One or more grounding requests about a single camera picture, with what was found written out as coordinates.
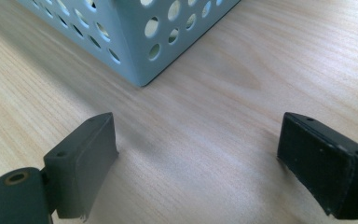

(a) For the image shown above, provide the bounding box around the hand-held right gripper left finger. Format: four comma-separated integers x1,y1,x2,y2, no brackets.
43,112,119,222

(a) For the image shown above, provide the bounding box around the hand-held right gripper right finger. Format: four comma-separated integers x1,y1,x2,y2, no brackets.
276,112,358,220

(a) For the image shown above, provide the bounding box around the light blue perforated basket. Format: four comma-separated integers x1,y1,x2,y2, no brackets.
16,0,241,88

